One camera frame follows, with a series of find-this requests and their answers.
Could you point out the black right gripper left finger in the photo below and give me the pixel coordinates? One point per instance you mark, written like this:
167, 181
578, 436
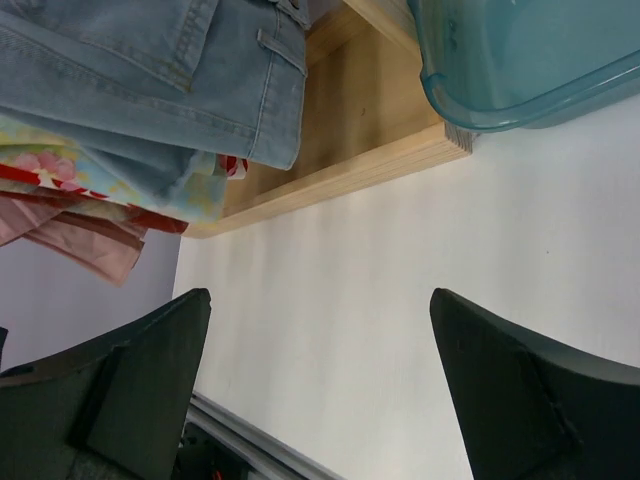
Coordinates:
112, 407

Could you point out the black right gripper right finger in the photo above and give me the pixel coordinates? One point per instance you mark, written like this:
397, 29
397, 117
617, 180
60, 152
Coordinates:
531, 407

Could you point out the pink ruffled skirt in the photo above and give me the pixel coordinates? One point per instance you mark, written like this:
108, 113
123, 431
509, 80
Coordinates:
108, 249

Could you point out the pastel floral skirt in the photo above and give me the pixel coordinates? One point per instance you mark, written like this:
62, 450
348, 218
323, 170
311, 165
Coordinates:
32, 157

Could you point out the red heart print skirt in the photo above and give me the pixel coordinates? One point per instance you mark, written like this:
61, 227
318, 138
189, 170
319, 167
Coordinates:
102, 209

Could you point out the blue denim skirt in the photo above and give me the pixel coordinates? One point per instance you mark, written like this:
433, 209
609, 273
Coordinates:
148, 89

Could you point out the wooden clothes rack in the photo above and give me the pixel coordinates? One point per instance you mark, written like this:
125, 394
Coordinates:
366, 118

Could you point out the teal plastic basin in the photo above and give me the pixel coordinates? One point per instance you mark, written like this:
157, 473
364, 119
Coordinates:
496, 65

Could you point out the aluminium mounting rail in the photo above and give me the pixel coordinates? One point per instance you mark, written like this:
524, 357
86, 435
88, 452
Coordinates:
266, 457

